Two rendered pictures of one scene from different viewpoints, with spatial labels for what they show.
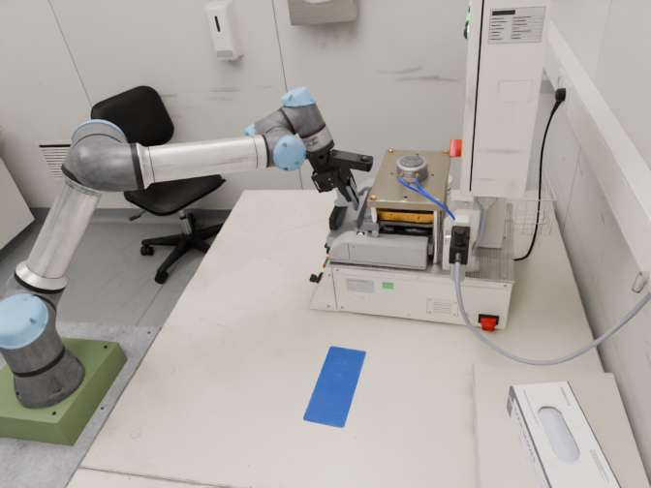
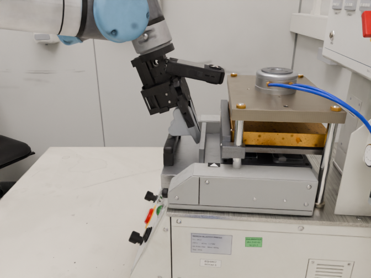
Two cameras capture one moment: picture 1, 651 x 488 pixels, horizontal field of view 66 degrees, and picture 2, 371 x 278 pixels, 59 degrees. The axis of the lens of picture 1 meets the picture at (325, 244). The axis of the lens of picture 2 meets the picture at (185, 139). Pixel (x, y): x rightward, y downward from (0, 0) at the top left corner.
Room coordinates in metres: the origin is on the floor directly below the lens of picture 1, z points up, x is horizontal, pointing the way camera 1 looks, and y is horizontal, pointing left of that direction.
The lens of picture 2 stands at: (0.56, 0.09, 1.27)
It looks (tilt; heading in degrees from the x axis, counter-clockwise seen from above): 23 degrees down; 345
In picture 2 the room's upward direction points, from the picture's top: straight up
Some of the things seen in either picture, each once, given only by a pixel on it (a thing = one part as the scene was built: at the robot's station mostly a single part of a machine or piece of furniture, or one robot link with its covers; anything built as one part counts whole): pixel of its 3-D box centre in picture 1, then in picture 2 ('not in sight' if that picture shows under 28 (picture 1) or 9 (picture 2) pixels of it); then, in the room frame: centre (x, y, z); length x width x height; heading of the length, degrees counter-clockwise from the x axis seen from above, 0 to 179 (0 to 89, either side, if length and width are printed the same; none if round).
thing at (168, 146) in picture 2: (338, 209); (173, 142); (1.19, -0.05, 0.99); 0.15 x 0.02 x 0.04; 160
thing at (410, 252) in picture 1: (375, 249); (235, 188); (1.02, -0.12, 0.97); 0.26 x 0.05 x 0.07; 70
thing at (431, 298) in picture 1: (409, 261); (259, 210); (1.11, -0.23, 0.84); 0.53 x 0.37 x 0.17; 70
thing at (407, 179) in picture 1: (422, 187); (291, 105); (1.09, -0.27, 1.08); 0.31 x 0.24 x 0.13; 160
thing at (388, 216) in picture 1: (411, 190); (273, 111); (1.11, -0.24, 1.07); 0.22 x 0.17 x 0.10; 160
